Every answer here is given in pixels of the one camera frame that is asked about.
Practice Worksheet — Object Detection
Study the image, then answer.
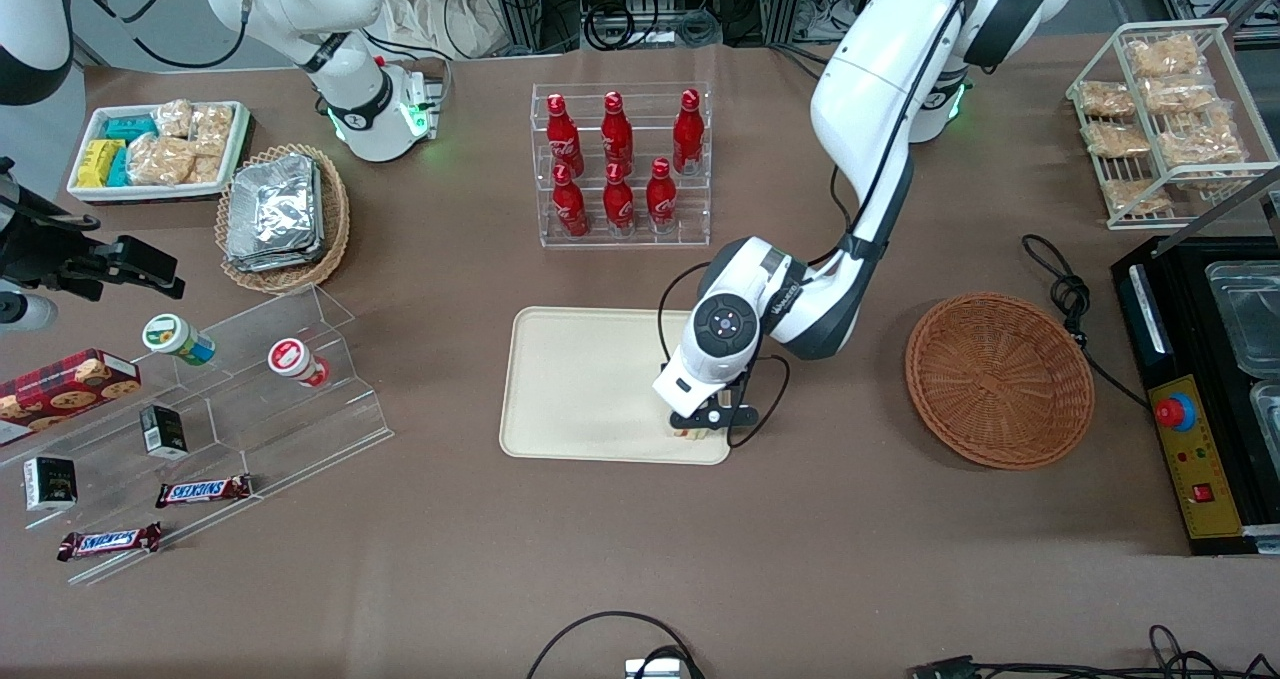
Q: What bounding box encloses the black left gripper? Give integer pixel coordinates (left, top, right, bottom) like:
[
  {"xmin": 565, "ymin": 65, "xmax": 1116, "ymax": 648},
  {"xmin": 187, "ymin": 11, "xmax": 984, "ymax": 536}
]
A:
[{"xmin": 668, "ymin": 367, "xmax": 760, "ymax": 433}]

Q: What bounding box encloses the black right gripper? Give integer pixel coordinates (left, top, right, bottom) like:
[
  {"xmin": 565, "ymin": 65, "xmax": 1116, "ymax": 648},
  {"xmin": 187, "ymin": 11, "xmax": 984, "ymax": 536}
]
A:
[{"xmin": 0, "ymin": 187, "xmax": 188, "ymax": 302}]

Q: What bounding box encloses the white rectangular snack tray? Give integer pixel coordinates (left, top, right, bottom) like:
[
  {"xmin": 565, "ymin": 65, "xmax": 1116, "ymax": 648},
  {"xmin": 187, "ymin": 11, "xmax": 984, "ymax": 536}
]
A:
[{"xmin": 66, "ymin": 100, "xmax": 252, "ymax": 206}]

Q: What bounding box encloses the beige rectangular tray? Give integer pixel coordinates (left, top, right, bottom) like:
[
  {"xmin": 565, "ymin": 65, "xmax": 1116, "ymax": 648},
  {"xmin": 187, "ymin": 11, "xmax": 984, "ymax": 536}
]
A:
[{"xmin": 499, "ymin": 306, "xmax": 732, "ymax": 466}]

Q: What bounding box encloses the oval light wicker basket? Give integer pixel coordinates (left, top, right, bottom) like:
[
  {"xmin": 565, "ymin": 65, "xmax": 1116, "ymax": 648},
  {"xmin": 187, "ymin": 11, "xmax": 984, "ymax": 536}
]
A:
[{"xmin": 215, "ymin": 143, "xmax": 352, "ymax": 295}]

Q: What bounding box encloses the round brown wicker basket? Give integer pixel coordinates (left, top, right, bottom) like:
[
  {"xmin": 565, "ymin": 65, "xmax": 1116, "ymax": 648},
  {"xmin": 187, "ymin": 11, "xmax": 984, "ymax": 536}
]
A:
[{"xmin": 905, "ymin": 292, "xmax": 1096, "ymax": 471}]

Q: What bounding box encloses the green lid cup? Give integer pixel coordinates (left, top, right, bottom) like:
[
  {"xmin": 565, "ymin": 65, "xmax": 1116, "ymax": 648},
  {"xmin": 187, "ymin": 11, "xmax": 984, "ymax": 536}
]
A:
[{"xmin": 142, "ymin": 313, "xmax": 217, "ymax": 367}]

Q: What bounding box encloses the yellow snack packet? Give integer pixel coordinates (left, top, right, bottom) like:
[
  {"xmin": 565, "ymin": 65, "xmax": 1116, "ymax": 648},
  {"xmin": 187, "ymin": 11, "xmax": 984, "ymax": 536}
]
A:
[{"xmin": 76, "ymin": 139, "xmax": 126, "ymax": 189}]

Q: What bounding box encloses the silver foil pack stack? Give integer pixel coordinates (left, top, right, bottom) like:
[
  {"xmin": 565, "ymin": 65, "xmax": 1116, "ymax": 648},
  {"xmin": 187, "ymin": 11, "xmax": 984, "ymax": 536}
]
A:
[{"xmin": 224, "ymin": 153, "xmax": 327, "ymax": 274}]

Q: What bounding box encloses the red tartan cookie box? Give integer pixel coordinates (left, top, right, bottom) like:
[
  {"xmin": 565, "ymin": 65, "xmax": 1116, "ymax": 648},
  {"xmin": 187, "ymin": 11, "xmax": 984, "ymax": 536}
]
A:
[{"xmin": 0, "ymin": 348, "xmax": 143, "ymax": 448}]

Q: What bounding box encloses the small black carton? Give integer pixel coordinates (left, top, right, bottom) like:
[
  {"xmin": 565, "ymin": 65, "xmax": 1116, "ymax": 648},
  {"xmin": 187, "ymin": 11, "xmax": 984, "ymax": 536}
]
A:
[
  {"xmin": 23, "ymin": 456, "xmax": 79, "ymax": 513},
  {"xmin": 139, "ymin": 404, "xmax": 190, "ymax": 461}
]

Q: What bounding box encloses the red lid cup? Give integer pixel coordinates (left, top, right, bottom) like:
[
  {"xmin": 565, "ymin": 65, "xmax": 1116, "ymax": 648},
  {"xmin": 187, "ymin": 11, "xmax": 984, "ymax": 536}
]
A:
[{"xmin": 267, "ymin": 337, "xmax": 332, "ymax": 389}]

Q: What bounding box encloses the clear acrylic stepped display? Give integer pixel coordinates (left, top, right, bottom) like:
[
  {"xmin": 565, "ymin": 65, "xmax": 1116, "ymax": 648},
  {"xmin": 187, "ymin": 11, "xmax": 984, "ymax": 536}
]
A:
[{"xmin": 0, "ymin": 284, "xmax": 395, "ymax": 588}]

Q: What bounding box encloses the clear acrylic bottle rack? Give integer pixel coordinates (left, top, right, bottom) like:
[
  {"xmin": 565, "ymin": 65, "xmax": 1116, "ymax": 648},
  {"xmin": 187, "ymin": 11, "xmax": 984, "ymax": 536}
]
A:
[{"xmin": 531, "ymin": 82, "xmax": 712, "ymax": 249}]

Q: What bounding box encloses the red cola bottle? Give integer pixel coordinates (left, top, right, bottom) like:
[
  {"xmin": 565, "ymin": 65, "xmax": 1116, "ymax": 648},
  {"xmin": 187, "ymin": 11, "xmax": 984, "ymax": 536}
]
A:
[
  {"xmin": 552, "ymin": 164, "xmax": 590, "ymax": 239},
  {"xmin": 601, "ymin": 91, "xmax": 635, "ymax": 174},
  {"xmin": 646, "ymin": 157, "xmax": 679, "ymax": 234},
  {"xmin": 603, "ymin": 162, "xmax": 637, "ymax": 237},
  {"xmin": 672, "ymin": 89, "xmax": 706, "ymax": 176},
  {"xmin": 545, "ymin": 93, "xmax": 585, "ymax": 175}
]

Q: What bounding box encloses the brown snickers bar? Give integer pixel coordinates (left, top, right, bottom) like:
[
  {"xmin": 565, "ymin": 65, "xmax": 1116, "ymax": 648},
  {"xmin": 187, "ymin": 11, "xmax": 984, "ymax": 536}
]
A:
[
  {"xmin": 155, "ymin": 474, "xmax": 255, "ymax": 510},
  {"xmin": 57, "ymin": 522, "xmax": 163, "ymax": 563}
]

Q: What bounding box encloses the beige cloth bag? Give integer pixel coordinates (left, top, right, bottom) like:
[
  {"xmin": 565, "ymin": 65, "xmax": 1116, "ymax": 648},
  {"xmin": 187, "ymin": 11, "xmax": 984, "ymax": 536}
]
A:
[{"xmin": 383, "ymin": 0, "xmax": 513, "ymax": 60}]

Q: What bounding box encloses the red emergency stop button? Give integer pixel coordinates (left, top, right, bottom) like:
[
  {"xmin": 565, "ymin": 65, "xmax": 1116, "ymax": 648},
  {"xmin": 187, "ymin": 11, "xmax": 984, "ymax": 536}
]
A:
[{"xmin": 1155, "ymin": 393, "xmax": 1199, "ymax": 434}]

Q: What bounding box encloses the clear bag fried snack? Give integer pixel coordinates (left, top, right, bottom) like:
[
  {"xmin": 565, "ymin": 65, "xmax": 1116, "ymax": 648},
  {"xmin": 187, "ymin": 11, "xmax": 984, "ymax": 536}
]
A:
[
  {"xmin": 1157, "ymin": 109, "xmax": 1247, "ymax": 169},
  {"xmin": 1126, "ymin": 34, "xmax": 1203, "ymax": 80},
  {"xmin": 1079, "ymin": 80, "xmax": 1137, "ymax": 120},
  {"xmin": 1102, "ymin": 178, "xmax": 1173, "ymax": 216},
  {"xmin": 1084, "ymin": 121, "xmax": 1152, "ymax": 159},
  {"xmin": 1140, "ymin": 73, "xmax": 1218, "ymax": 116}
]

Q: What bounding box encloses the black box yellow control panel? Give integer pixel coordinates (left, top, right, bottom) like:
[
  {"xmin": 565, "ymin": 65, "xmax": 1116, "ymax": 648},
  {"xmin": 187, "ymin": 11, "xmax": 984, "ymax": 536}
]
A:
[{"xmin": 1110, "ymin": 233, "xmax": 1280, "ymax": 558}]

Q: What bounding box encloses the steel food container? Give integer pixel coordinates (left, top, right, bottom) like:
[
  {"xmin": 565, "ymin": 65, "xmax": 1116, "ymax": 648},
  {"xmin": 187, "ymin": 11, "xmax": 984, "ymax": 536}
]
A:
[
  {"xmin": 1204, "ymin": 259, "xmax": 1280, "ymax": 353},
  {"xmin": 1249, "ymin": 379, "xmax": 1280, "ymax": 465}
]

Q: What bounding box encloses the grey metal bar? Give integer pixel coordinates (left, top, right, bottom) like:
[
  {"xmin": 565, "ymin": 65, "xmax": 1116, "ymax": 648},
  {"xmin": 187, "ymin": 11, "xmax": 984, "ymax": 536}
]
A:
[{"xmin": 1174, "ymin": 164, "xmax": 1280, "ymax": 232}]

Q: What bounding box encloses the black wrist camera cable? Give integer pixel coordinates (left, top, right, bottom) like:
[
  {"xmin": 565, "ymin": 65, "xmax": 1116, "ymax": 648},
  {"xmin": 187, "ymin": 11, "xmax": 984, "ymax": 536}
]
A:
[{"xmin": 656, "ymin": 257, "xmax": 792, "ymax": 450}]

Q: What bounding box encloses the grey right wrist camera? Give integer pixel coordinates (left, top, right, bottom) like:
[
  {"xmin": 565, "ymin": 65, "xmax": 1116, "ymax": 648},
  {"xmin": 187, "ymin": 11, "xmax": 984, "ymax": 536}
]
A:
[{"xmin": 0, "ymin": 292, "xmax": 58, "ymax": 333}]

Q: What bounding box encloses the black looped cable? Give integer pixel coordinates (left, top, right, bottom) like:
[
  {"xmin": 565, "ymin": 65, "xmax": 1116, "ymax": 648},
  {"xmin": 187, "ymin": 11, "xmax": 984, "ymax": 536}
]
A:
[{"xmin": 526, "ymin": 611, "xmax": 707, "ymax": 679}]

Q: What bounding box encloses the black cable with connector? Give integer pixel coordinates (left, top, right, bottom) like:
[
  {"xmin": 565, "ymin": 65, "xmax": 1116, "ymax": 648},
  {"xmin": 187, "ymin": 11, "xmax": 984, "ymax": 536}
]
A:
[{"xmin": 905, "ymin": 624, "xmax": 1280, "ymax": 679}]

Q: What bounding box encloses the black knotted table cable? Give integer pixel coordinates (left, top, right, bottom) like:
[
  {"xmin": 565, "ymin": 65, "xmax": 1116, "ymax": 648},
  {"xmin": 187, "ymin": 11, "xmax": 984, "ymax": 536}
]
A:
[{"xmin": 1021, "ymin": 233, "xmax": 1151, "ymax": 410}]

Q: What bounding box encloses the white wire rack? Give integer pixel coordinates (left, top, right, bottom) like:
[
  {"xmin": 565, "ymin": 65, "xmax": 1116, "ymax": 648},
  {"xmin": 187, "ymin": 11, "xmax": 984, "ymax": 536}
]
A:
[{"xmin": 1065, "ymin": 18, "xmax": 1280, "ymax": 232}]

